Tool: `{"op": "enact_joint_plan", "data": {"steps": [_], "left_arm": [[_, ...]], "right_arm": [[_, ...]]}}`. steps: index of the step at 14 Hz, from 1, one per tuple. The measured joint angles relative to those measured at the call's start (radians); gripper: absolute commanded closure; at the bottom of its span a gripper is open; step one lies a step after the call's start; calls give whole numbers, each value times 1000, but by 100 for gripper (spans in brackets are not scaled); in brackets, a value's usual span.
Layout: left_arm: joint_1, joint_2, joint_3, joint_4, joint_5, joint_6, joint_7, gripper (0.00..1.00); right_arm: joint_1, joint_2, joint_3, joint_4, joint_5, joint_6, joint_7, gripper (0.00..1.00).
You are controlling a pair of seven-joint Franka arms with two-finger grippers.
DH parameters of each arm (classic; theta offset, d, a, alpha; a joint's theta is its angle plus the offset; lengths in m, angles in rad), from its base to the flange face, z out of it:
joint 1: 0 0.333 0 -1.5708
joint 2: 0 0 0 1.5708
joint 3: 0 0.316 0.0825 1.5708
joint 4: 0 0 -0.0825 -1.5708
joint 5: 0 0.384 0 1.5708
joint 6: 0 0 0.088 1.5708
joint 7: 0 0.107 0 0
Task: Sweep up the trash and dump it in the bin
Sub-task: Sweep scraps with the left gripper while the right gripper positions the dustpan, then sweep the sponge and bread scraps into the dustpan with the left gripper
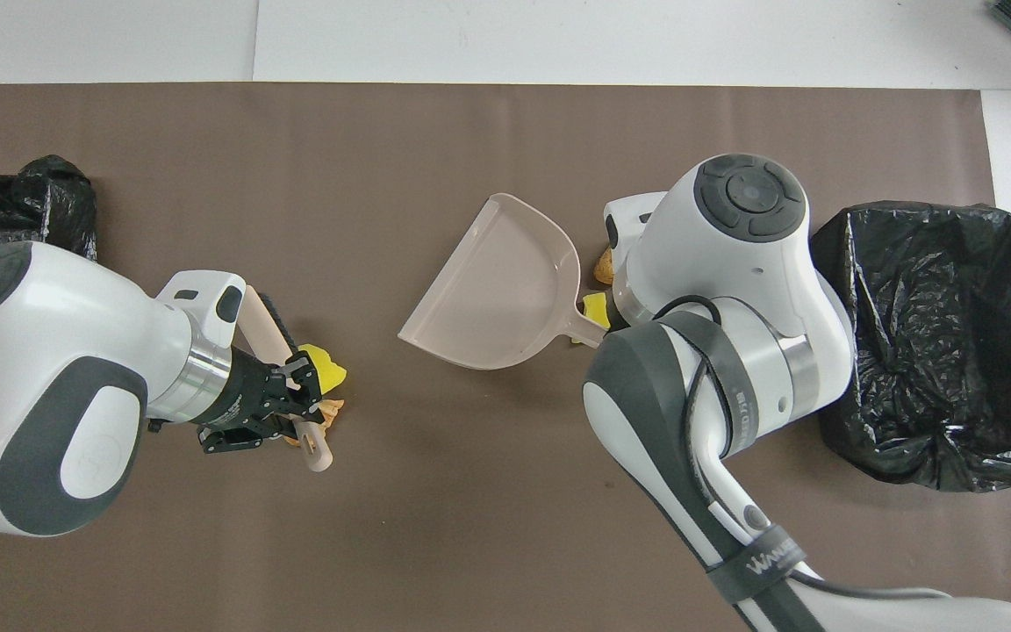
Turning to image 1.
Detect beige hand brush black bristles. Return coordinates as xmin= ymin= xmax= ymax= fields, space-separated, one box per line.
xmin=236 ymin=285 xmax=333 ymax=473

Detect stepped yellow sponge piece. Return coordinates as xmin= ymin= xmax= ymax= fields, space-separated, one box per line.
xmin=298 ymin=345 xmax=349 ymax=389

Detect brown table mat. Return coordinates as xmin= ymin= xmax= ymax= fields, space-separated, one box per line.
xmin=0 ymin=83 xmax=1011 ymax=632

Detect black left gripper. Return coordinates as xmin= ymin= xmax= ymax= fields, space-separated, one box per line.
xmin=198 ymin=349 xmax=324 ymax=456

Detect black bag lined bin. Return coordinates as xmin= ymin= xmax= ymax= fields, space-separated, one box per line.
xmin=0 ymin=155 xmax=99 ymax=264
xmin=808 ymin=201 xmax=1011 ymax=493

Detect pink plastic dustpan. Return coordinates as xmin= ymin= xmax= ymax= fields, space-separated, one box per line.
xmin=398 ymin=193 xmax=610 ymax=370

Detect small yellow sponge piece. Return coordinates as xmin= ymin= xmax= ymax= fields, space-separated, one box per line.
xmin=572 ymin=294 xmax=612 ymax=345

